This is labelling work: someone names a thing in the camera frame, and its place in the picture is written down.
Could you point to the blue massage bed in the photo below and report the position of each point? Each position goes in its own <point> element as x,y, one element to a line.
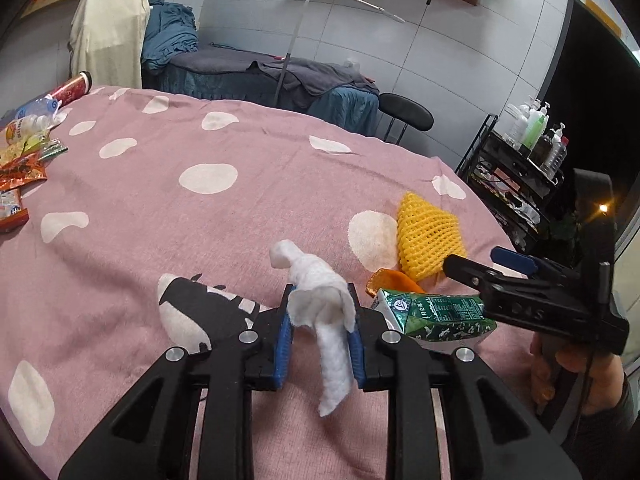
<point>345,107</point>

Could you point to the black round stool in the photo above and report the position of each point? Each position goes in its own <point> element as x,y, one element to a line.
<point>405,110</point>

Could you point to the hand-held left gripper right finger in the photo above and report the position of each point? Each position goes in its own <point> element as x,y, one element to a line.
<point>356,355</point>

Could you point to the grey blanket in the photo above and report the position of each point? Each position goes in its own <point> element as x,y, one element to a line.
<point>300,72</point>

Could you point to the pile of blue bedding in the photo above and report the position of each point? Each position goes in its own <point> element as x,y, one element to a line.
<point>167,35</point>

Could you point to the dark pump bottle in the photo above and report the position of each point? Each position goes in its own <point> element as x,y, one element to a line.
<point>542,147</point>

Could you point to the black metal trolley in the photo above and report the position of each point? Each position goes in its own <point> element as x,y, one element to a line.
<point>505,180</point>

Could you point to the white cotton wipe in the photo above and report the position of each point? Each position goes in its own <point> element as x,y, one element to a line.
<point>320,280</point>

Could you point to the orange peel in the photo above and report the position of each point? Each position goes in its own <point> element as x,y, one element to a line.
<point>390,280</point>

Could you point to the orange snack packet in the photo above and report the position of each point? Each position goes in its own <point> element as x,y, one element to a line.
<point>22,172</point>

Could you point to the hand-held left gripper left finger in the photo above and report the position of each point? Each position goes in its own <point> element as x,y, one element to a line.
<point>284,340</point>

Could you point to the pink spotted blanket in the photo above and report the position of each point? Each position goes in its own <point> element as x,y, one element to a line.
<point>250,220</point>

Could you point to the person's right hand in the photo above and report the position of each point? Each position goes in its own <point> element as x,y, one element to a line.
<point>595,377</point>

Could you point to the cream towel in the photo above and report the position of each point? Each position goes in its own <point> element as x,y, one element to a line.
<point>107,30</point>

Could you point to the green milk carton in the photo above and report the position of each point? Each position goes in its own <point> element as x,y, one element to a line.
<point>440,315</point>

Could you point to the white pump bottle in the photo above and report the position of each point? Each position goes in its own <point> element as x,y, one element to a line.
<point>517,127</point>

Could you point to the yellow green snack packet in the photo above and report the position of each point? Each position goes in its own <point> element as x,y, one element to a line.
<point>32,151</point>

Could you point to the yellow foam fruit net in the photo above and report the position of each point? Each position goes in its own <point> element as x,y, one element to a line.
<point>425,235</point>

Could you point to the green pump bottle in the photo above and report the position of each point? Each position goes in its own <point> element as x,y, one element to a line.
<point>534,130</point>

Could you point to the blue label plastic bottle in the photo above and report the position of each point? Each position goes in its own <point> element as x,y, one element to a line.
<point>37,109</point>

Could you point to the yellow label plastic bottle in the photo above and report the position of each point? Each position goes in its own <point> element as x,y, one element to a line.
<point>25,130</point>

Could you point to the red cylindrical cup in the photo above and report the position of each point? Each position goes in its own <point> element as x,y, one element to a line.
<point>70,89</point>

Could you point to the person's right forearm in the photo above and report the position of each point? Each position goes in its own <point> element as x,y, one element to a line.
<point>617,435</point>

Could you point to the red white snack packet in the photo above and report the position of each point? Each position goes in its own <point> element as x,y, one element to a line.
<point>11,210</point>

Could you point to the white curved pole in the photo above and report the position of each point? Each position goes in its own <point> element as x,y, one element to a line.
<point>300,35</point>

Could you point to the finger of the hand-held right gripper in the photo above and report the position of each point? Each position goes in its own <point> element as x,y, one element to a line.
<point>515,260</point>
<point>472,272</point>

